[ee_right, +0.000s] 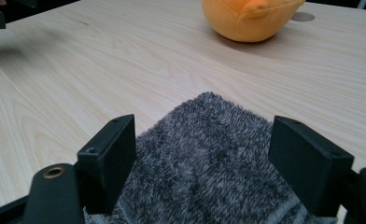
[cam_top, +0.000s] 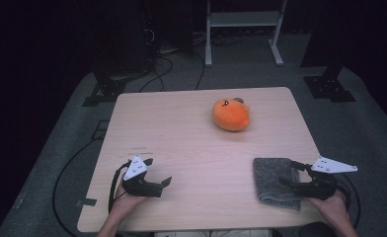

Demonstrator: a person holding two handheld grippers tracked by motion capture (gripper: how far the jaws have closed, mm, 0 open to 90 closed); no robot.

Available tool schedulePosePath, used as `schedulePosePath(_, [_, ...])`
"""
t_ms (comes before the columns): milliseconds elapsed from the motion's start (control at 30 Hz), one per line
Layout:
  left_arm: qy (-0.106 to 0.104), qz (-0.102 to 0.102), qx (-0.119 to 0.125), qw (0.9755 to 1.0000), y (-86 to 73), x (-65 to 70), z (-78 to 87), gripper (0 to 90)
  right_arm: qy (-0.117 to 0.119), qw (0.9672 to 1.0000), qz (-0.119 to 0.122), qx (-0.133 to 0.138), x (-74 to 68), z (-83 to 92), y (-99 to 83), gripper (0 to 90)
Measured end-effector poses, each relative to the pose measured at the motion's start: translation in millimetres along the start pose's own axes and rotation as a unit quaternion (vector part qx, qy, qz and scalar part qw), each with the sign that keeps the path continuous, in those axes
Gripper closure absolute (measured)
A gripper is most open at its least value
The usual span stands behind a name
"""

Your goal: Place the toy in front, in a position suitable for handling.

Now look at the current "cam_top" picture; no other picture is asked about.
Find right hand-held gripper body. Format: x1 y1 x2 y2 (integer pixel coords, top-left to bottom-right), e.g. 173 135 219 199
289 155 359 201

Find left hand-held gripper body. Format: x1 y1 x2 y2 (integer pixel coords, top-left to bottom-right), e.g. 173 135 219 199
120 155 165 198

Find grey towel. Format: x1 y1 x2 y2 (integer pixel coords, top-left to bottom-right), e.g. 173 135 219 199
253 157 302 211

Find orange plush toy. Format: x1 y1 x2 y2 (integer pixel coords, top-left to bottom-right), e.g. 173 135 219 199
211 98 251 132

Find person's left hand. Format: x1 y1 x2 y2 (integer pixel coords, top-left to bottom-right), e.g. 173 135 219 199
111 182 150 220

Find person's right hand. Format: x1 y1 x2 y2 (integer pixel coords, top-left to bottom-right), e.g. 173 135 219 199
308 189 350 228

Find dark round object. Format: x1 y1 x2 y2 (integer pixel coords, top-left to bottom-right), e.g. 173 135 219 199
296 221 334 237

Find black tape strip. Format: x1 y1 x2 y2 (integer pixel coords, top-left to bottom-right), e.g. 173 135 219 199
76 197 98 207

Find person's trousers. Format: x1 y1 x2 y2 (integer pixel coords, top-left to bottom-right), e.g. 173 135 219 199
153 229 274 237

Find black cabinet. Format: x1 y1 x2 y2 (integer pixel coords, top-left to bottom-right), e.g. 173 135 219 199
148 0 195 53

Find left hand-held gripper cable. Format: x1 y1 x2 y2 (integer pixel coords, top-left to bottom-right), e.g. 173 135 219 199
108 159 132 214

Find hand-held gripper cable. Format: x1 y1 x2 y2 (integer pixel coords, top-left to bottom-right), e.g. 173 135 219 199
334 173 362 230
108 159 132 214

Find right hand-held gripper cable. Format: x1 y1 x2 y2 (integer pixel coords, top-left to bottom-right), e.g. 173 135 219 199
334 173 362 230

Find black stand with base plate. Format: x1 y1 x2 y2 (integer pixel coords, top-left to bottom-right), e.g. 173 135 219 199
82 48 151 108
300 0 357 103

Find long black floor cable loop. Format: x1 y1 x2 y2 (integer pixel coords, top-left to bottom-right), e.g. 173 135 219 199
51 137 99 237

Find thin black floor cable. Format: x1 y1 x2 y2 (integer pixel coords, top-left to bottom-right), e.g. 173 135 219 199
194 50 206 91

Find tangle of black cables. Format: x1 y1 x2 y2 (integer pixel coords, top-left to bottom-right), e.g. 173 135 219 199
191 31 245 47

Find white metal stand frame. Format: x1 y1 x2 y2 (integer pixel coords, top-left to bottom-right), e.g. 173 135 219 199
204 0 289 68

